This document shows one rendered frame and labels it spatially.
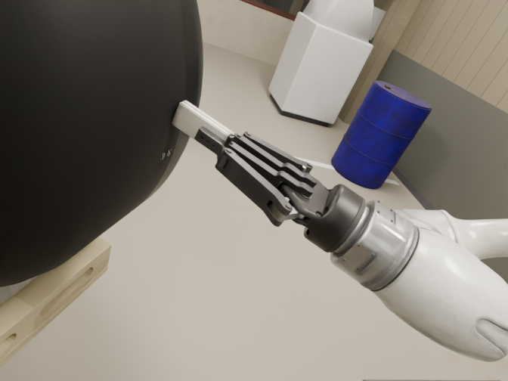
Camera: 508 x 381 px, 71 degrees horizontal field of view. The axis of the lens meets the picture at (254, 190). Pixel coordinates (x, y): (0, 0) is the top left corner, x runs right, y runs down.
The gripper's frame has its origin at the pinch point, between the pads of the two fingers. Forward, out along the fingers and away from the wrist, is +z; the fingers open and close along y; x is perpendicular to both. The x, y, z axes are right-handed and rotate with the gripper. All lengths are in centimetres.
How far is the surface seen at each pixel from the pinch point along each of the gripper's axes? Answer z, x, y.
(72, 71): 6.9, -5.2, 14.0
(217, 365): -34, 118, -55
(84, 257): 10.0, 36.9, -3.4
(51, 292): 8.8, 36.8, 5.1
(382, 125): -62, 51, -293
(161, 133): 3.2, 2.0, 2.7
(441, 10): -57, -52, -440
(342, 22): 25, 7, -398
